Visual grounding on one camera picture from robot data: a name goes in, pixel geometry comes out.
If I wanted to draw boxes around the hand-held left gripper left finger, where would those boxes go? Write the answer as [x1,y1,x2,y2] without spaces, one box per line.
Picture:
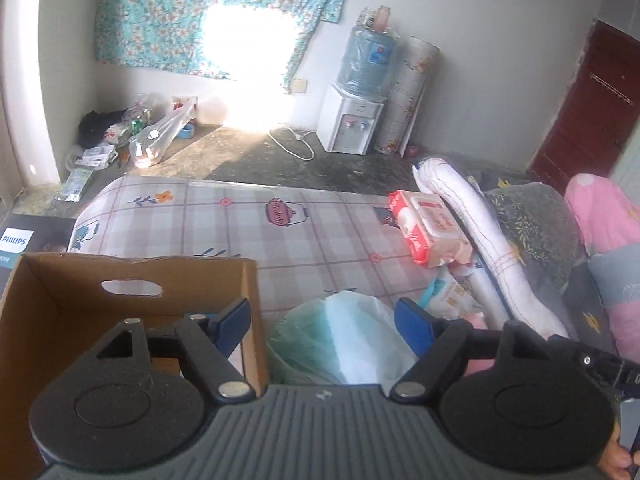
[92,298,256,406]

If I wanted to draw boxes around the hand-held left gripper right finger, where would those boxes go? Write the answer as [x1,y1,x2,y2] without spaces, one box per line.
[390,298,551,403]

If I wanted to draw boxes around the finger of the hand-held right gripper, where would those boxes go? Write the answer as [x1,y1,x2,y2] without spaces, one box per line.
[549,336,601,378]

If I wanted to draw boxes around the white green plastic bag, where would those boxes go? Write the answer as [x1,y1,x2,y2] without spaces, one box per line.
[270,290,418,386]

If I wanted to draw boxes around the brown cardboard box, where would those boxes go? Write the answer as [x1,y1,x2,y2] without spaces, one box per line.
[0,252,271,461]

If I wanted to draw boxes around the person's right hand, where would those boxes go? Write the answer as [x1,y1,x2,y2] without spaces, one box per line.
[597,420,640,480]

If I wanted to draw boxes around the grey quilt yellow print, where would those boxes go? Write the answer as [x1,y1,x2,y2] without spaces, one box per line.
[430,155,621,356]

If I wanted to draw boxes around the white patterned tissue pack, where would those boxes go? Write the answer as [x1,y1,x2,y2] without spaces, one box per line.
[424,265,482,322]

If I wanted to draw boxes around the plaid printed bed sheet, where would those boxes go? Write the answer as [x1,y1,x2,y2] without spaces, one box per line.
[67,175,481,321]

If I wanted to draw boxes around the red wet wipes pack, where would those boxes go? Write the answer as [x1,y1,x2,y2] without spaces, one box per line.
[389,190,473,267]

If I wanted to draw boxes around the white towel blanket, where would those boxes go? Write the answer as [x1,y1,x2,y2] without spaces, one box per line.
[412,157,571,341]

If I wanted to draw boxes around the green floral pillow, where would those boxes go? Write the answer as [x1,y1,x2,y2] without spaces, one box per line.
[486,182,585,283]

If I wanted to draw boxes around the pink pillow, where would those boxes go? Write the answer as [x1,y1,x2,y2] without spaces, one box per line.
[565,174,640,361]

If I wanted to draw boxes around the clear plastic bag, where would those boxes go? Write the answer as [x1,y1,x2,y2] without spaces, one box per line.
[129,102,197,167]

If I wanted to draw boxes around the clear flat packet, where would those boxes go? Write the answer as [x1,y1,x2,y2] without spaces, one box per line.
[54,167,97,202]

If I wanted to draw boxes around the white water dispenser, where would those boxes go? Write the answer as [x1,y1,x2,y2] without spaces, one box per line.
[320,84,385,155]

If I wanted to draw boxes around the white paper packets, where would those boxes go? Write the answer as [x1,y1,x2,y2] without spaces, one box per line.
[75,144,120,170]

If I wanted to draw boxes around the black printed appliance box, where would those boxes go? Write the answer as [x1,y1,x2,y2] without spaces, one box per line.
[0,212,76,291]

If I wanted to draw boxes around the rolled floral mat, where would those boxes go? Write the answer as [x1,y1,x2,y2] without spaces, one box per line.
[375,35,442,157]

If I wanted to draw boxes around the crumpled small plastic bag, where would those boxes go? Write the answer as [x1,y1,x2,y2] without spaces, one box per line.
[104,94,152,147]

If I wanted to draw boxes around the black cloth pile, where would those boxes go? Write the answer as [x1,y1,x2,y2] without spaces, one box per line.
[77,110,130,149]

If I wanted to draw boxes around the dark red door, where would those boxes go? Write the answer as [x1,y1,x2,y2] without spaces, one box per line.
[530,19,640,193]

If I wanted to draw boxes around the teal floral curtain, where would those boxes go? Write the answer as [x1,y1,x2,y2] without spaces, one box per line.
[95,0,355,93]

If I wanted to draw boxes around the white power cable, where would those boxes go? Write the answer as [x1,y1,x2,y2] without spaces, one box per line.
[269,124,317,162]

